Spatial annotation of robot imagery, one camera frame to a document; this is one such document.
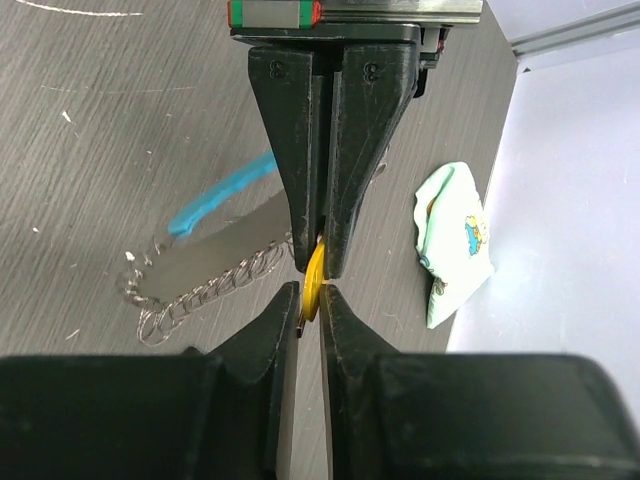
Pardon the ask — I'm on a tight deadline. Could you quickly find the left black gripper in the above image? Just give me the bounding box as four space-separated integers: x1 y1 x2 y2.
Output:
227 1 483 279

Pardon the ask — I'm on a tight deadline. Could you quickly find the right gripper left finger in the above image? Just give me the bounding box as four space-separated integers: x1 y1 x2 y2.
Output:
1 282 299 479

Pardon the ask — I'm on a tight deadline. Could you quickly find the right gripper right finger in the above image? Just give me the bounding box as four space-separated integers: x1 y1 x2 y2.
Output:
320 285 639 479

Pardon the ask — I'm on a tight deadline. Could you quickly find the blue handled key ring organizer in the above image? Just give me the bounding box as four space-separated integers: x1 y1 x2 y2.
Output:
118 152 293 347

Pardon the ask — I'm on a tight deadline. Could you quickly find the mint green cloth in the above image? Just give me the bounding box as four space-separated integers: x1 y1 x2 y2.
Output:
413 162 495 329

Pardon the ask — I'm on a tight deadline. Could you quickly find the aluminium corner post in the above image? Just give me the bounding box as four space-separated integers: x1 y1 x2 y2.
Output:
511 1 639 58

